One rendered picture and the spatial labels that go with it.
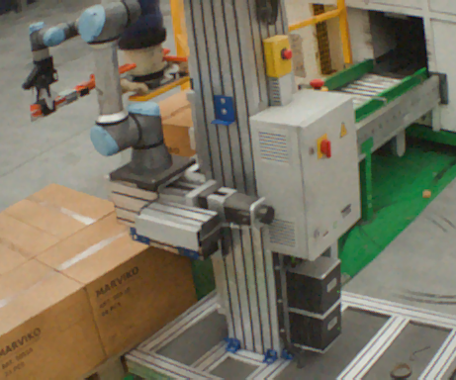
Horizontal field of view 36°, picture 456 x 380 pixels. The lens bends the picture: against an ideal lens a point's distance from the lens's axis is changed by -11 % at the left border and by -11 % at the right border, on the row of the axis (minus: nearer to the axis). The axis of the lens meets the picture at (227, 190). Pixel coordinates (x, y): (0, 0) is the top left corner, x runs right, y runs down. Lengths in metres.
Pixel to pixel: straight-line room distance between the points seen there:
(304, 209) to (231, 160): 0.33
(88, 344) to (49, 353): 0.22
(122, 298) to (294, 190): 1.05
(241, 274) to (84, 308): 0.68
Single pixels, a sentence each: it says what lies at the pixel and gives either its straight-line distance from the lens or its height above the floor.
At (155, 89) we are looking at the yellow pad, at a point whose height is 1.15.
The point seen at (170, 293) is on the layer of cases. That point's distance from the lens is 3.42.
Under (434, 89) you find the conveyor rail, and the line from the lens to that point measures 5.06.
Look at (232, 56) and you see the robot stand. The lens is 2.48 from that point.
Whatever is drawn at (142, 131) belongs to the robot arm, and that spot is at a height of 1.20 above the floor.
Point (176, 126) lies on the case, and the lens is 3.35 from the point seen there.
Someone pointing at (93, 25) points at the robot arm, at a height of 1.63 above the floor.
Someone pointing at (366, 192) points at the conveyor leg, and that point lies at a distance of 4.33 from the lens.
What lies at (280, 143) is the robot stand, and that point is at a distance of 2.42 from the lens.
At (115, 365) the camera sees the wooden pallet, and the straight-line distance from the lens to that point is 3.31.
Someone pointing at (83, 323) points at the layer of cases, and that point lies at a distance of 3.11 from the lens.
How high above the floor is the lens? 2.05
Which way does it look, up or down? 24 degrees down
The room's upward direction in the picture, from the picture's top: 7 degrees counter-clockwise
